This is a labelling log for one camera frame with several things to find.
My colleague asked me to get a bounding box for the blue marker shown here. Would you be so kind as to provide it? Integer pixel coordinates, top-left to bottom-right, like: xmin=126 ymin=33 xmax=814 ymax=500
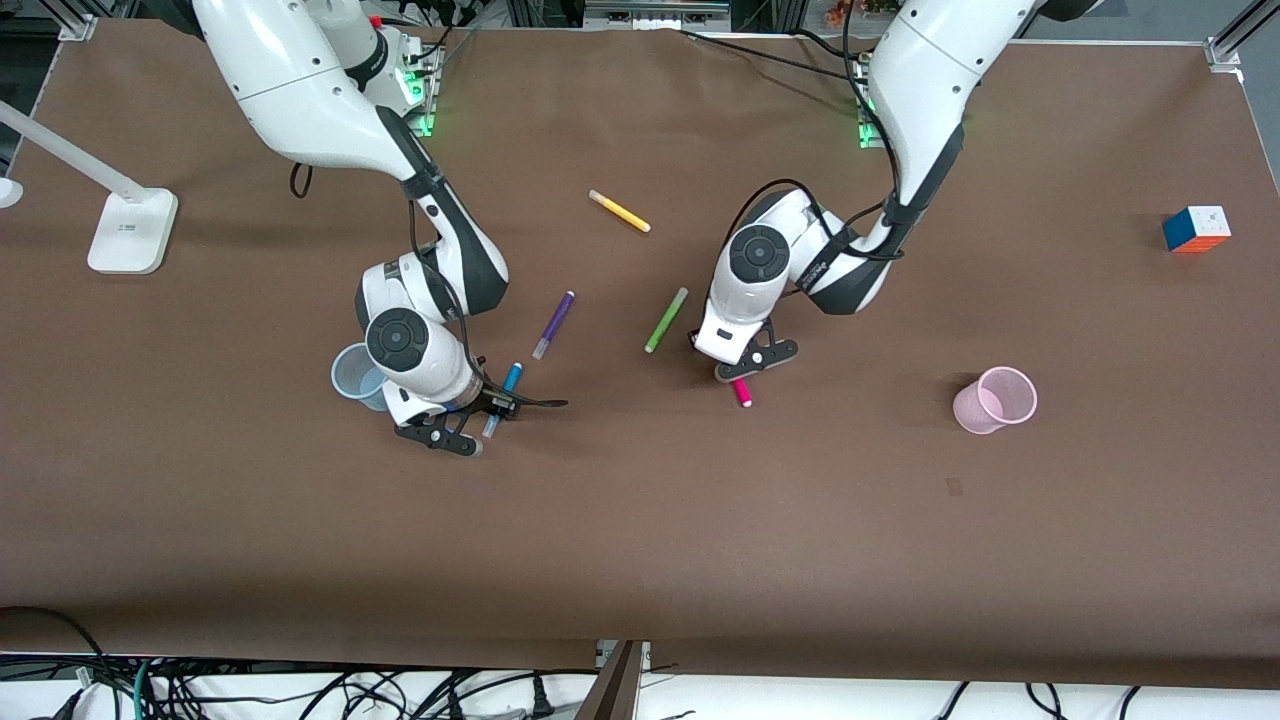
xmin=483 ymin=362 xmax=524 ymax=439

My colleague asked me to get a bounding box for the green marker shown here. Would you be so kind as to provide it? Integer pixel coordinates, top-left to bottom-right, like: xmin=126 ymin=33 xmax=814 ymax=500
xmin=644 ymin=287 xmax=690 ymax=354

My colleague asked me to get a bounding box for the purple marker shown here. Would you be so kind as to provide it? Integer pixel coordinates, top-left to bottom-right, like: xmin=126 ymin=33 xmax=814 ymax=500
xmin=531 ymin=290 xmax=576 ymax=361

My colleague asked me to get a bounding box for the translucent blue cup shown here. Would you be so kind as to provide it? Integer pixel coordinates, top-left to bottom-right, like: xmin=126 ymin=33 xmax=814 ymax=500
xmin=331 ymin=343 xmax=391 ymax=412

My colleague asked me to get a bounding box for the yellow marker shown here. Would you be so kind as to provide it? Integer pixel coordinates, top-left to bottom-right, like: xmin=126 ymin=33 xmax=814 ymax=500
xmin=588 ymin=189 xmax=652 ymax=234

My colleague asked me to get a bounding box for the brown table cover sheet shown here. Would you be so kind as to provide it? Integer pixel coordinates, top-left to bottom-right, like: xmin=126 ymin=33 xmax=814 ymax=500
xmin=0 ymin=18 xmax=1280 ymax=689

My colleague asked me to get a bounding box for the translucent pink cup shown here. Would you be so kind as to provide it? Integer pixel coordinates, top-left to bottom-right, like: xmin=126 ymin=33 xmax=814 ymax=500
xmin=952 ymin=366 xmax=1038 ymax=435

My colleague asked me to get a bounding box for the white desk lamp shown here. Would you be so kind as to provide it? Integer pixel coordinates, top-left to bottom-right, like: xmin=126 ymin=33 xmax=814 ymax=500
xmin=0 ymin=100 xmax=179 ymax=275

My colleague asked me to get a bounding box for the colourful puzzle cube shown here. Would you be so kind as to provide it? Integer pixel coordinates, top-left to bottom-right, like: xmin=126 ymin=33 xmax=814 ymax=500
xmin=1162 ymin=205 xmax=1232 ymax=254

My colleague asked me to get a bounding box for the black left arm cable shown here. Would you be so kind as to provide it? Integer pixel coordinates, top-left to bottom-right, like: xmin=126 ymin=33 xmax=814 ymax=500
xmin=720 ymin=0 xmax=906 ymax=263

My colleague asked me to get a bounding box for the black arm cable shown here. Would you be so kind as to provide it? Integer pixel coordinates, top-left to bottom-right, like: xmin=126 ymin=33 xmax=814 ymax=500
xmin=720 ymin=0 xmax=906 ymax=263
xmin=289 ymin=158 xmax=483 ymax=373

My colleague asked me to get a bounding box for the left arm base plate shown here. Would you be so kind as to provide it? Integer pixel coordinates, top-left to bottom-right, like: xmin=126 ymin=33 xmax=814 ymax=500
xmin=855 ymin=55 xmax=893 ymax=150

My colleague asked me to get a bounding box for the brown wooden table post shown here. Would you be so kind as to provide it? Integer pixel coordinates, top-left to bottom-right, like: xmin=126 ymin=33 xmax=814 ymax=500
xmin=575 ymin=640 xmax=646 ymax=720

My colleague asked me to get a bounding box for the black cable across table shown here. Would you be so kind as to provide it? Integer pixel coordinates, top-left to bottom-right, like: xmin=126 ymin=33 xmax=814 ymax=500
xmin=680 ymin=28 xmax=871 ymax=83

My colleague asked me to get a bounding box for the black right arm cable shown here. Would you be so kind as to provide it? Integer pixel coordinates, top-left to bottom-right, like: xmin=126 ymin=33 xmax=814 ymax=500
xmin=289 ymin=158 xmax=483 ymax=373

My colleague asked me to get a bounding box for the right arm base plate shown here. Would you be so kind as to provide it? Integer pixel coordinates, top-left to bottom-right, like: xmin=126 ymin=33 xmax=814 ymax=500
xmin=398 ymin=35 xmax=443 ymax=138

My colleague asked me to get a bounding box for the black looped floor cable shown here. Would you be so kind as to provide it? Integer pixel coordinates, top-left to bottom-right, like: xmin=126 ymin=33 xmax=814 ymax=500
xmin=0 ymin=605 xmax=106 ymax=701

